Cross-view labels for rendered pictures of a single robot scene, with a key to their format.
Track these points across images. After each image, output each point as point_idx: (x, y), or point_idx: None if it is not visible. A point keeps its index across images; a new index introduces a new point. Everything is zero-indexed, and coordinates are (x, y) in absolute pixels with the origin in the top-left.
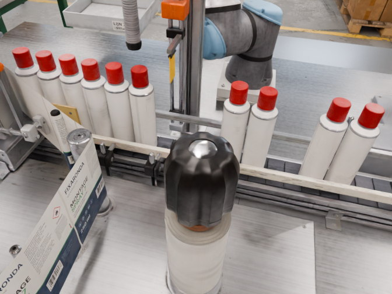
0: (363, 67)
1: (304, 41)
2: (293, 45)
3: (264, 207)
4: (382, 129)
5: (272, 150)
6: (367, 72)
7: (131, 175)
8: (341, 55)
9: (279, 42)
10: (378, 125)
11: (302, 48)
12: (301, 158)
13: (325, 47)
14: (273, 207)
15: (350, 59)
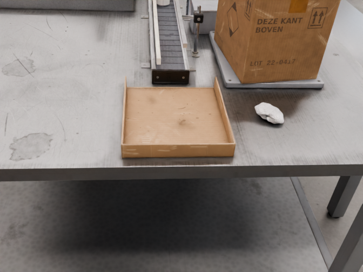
0: (343, 38)
1: (360, 17)
2: (342, 12)
3: (145, 3)
4: (212, 6)
5: (190, 5)
6: (335, 39)
7: None
8: (355, 31)
9: (340, 7)
10: (216, 5)
11: (342, 15)
12: (189, 11)
13: (361, 25)
14: (147, 5)
15: (351, 34)
